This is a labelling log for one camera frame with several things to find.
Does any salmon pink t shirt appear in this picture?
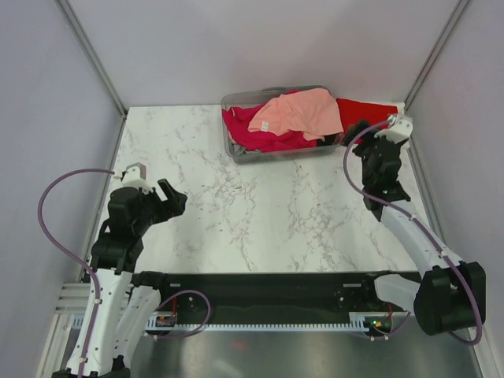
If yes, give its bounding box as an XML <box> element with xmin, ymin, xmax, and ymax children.
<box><xmin>248</xmin><ymin>88</ymin><xmax>343</xmax><ymax>141</ymax></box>

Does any grey plastic bin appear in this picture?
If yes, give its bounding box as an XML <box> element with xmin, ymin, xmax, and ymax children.
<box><xmin>220</xmin><ymin>85</ymin><xmax>338</xmax><ymax>164</ymax></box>

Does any magenta t shirt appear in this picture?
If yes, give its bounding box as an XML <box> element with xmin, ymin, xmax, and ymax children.
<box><xmin>221</xmin><ymin>104</ymin><xmax>316</xmax><ymax>152</ymax></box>

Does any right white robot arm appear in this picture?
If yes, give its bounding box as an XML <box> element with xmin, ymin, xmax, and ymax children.
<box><xmin>342</xmin><ymin>114</ymin><xmax>486</xmax><ymax>346</ymax></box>

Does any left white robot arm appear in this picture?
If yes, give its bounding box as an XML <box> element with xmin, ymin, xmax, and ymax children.
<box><xmin>53</xmin><ymin>179</ymin><xmax>187</xmax><ymax>377</ymax></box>

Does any folded red t shirt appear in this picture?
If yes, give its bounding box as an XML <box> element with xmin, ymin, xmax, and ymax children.
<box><xmin>336</xmin><ymin>98</ymin><xmax>399</xmax><ymax>133</ymax></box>

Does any black t shirt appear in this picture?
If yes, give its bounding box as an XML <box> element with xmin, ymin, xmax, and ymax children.
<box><xmin>316</xmin><ymin>133</ymin><xmax>344</xmax><ymax>147</ymax></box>

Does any folded white t shirt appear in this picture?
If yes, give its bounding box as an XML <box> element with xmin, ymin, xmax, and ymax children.
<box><xmin>389</xmin><ymin>102</ymin><xmax>406</xmax><ymax>114</ymax></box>

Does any grey t shirt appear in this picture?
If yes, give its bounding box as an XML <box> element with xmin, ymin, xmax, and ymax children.
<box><xmin>227</xmin><ymin>140</ymin><xmax>250</xmax><ymax>156</ymax></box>

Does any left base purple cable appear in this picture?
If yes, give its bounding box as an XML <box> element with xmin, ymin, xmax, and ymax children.
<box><xmin>143</xmin><ymin>289</ymin><xmax>212</xmax><ymax>339</ymax></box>

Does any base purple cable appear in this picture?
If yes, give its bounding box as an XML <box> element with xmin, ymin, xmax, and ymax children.
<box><xmin>364</xmin><ymin>310</ymin><xmax>413</xmax><ymax>343</ymax></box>
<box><xmin>143</xmin><ymin>289</ymin><xmax>212</xmax><ymax>339</ymax></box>

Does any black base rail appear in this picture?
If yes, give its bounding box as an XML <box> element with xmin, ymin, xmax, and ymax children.
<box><xmin>132</xmin><ymin>272</ymin><xmax>401</xmax><ymax>324</ymax></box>

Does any right aluminium frame post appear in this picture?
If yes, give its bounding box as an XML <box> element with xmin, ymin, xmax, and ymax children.
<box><xmin>405</xmin><ymin>0</ymin><xmax>473</xmax><ymax>111</ymax></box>

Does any aluminium frame post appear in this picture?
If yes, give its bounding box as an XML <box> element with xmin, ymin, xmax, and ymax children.
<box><xmin>54</xmin><ymin>0</ymin><xmax>128</xmax><ymax>120</ymax></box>
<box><xmin>405</xmin><ymin>0</ymin><xmax>473</xmax><ymax>111</ymax></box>

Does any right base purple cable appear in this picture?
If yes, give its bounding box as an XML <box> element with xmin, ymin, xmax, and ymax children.
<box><xmin>364</xmin><ymin>310</ymin><xmax>413</xmax><ymax>343</ymax></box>

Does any white slotted cable duct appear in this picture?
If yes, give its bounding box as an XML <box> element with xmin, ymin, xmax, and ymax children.
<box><xmin>144</xmin><ymin>313</ymin><xmax>394</xmax><ymax>333</ymax></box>

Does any left aluminium frame post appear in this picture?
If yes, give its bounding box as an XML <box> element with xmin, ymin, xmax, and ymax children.
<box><xmin>54</xmin><ymin>0</ymin><xmax>128</xmax><ymax>120</ymax></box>

